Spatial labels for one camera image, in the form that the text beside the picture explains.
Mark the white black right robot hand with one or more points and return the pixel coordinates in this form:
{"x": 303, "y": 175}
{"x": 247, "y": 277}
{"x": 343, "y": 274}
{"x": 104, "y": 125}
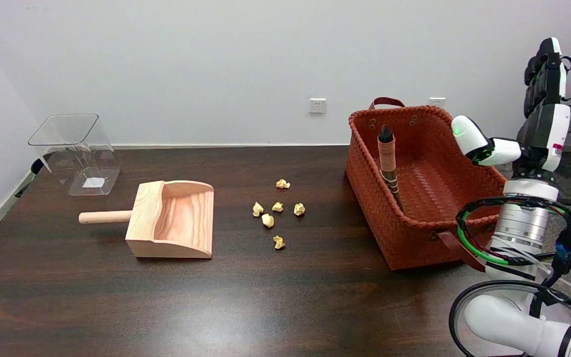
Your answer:
{"x": 543, "y": 134}

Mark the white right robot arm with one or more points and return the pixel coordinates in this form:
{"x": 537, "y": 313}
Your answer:
{"x": 523, "y": 223}

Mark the red-brown woven basket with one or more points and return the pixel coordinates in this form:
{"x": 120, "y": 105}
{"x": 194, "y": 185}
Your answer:
{"x": 429, "y": 198}

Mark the crumpled yellow paper ball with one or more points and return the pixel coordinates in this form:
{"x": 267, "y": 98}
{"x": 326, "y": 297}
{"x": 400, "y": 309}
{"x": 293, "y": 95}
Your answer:
{"x": 282, "y": 184}
{"x": 277, "y": 207}
{"x": 279, "y": 242}
{"x": 257, "y": 209}
{"x": 299, "y": 209}
{"x": 267, "y": 220}

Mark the wooden dustpan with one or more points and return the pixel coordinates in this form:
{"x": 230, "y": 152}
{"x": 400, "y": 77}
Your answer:
{"x": 176, "y": 220}

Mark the clear plastic container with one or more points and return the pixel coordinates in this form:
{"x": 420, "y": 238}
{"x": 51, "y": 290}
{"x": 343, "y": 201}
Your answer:
{"x": 80, "y": 158}

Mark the black chair part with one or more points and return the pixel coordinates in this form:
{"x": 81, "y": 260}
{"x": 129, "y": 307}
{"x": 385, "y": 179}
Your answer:
{"x": 37, "y": 166}

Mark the white wall socket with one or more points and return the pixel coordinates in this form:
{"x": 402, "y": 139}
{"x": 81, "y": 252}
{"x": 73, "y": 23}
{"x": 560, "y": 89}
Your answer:
{"x": 317, "y": 105}
{"x": 437, "y": 101}

